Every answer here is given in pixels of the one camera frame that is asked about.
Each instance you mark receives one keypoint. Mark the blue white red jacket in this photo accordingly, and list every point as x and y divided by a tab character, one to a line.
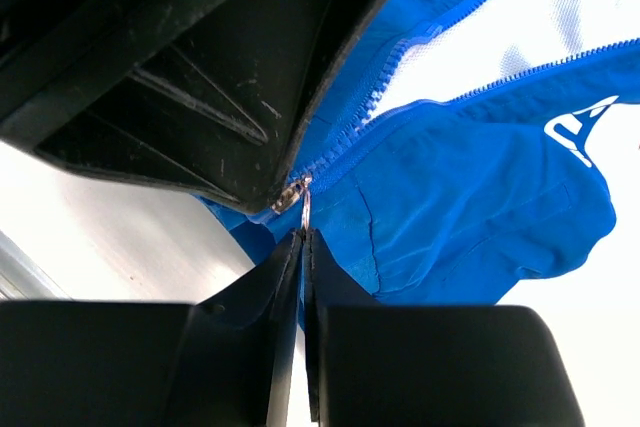
465	146

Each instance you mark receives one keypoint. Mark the aluminium table frame rail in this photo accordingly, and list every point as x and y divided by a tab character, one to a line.
21	278

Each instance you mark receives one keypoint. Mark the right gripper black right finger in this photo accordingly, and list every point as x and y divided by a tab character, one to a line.
370	364

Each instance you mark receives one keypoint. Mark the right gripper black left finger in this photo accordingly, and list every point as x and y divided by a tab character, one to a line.
226	361

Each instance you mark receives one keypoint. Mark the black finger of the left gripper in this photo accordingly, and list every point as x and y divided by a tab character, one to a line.
203	96

